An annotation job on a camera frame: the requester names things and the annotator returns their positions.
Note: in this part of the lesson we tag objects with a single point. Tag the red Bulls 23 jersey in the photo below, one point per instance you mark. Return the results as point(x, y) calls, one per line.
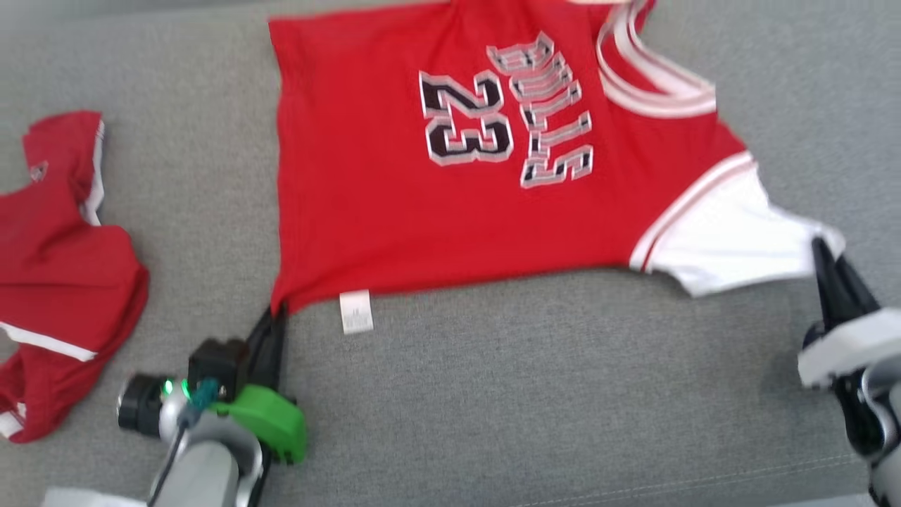
point(394, 211)

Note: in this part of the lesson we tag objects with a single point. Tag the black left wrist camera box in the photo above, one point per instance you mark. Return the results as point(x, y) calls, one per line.
point(215, 362)

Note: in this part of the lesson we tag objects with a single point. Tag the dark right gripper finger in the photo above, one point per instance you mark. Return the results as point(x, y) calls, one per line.
point(829, 289)
point(857, 296)

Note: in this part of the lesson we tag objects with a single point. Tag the grey fabric sofa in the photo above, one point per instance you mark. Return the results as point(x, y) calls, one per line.
point(493, 394)

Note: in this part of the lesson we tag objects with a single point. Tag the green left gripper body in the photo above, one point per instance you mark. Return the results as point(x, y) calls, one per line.
point(271, 422)

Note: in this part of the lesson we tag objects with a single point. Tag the white tape strip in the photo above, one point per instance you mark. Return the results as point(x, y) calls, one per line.
point(91, 498)

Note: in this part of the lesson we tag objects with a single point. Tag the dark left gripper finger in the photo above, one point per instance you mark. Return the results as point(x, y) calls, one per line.
point(259, 352)
point(278, 345)

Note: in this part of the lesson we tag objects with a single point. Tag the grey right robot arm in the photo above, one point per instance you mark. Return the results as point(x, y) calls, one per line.
point(876, 422)

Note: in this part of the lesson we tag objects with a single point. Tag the red shorts white stripes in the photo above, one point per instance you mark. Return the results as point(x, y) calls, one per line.
point(63, 267)

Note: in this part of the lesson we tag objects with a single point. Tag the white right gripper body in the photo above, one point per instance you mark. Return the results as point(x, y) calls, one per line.
point(852, 345)

